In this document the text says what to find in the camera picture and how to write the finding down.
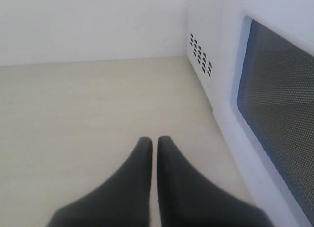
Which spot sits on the white Midea microwave oven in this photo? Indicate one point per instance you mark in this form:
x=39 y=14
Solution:
x=204 y=20

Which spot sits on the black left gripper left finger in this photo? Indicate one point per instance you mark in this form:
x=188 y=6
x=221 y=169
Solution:
x=121 y=201

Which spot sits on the white microwave door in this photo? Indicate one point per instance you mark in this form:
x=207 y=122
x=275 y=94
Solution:
x=264 y=101

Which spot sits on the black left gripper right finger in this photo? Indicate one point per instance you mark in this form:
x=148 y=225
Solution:
x=187 y=199

